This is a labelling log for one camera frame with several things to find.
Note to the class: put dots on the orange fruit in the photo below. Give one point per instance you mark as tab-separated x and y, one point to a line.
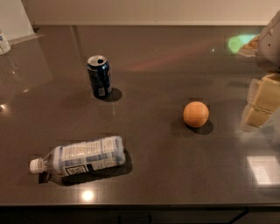
195	114

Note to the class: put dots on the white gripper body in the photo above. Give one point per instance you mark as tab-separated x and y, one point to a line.
269	48

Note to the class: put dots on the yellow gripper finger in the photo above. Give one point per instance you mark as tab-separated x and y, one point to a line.
267	99
248	117

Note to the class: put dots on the blue pepsi can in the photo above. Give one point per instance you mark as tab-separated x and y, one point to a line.
99	74

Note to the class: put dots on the snack bag at back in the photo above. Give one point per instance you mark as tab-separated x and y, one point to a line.
249	49

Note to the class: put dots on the clear plastic water bottle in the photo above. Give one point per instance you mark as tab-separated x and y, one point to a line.
83	157

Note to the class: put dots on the white container at left edge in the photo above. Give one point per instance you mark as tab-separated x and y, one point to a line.
4	44

